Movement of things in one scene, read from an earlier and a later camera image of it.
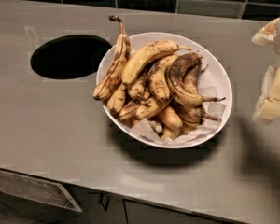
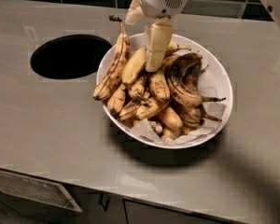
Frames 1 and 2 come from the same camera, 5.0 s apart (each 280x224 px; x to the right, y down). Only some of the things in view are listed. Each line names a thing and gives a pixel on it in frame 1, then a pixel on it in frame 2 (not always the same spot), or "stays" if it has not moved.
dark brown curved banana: x=184 y=76 stays
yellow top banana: x=146 y=55 stays
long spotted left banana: x=113 y=77 stays
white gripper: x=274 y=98 -> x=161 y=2
